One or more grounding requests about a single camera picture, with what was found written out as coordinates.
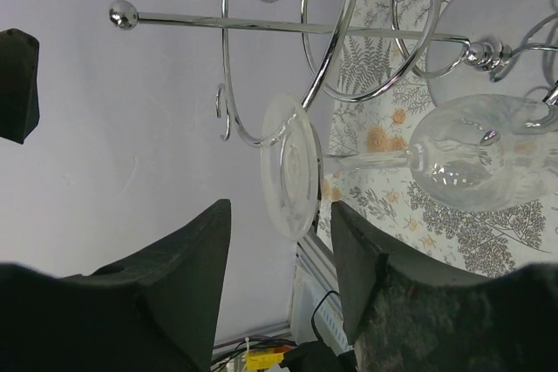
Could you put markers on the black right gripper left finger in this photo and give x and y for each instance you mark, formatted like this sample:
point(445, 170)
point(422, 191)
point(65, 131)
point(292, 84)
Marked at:
point(154, 310)

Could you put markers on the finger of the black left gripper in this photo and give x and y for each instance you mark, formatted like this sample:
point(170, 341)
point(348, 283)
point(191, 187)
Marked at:
point(20, 112)

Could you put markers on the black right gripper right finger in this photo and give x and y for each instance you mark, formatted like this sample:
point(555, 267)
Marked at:
point(405, 311)

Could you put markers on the clear wine glass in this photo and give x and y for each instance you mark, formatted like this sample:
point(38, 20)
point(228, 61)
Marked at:
point(476, 153)

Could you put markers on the floral patterned table mat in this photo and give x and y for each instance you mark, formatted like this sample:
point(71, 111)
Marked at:
point(514, 54)

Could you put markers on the aluminium front frame rail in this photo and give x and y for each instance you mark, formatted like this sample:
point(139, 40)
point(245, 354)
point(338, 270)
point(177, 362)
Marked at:
point(272, 287)

